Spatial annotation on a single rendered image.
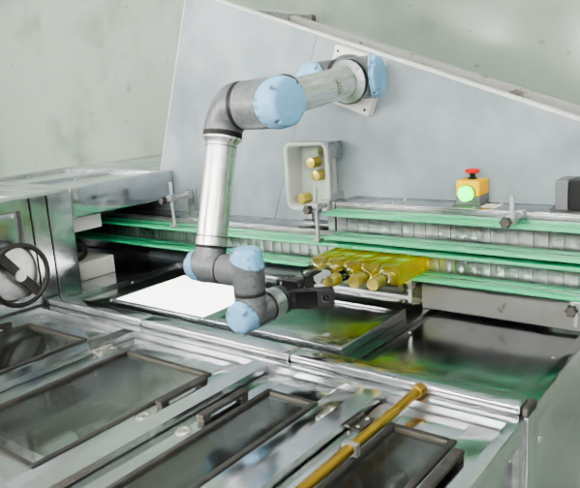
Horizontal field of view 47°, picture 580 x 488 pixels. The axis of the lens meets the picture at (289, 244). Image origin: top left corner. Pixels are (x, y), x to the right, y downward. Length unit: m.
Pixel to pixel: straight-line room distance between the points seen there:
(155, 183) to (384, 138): 0.99
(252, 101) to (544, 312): 0.94
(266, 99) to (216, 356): 0.69
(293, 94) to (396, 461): 0.81
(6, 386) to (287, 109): 0.96
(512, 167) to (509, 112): 0.15
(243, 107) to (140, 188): 1.15
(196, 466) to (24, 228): 1.26
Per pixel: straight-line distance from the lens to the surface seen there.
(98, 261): 2.67
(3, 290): 2.32
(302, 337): 1.73
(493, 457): 1.28
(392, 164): 2.11
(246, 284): 1.50
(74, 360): 1.89
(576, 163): 1.91
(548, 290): 1.80
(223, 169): 1.60
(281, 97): 1.52
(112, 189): 2.54
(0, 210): 2.30
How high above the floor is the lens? 2.59
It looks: 50 degrees down
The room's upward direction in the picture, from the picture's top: 110 degrees counter-clockwise
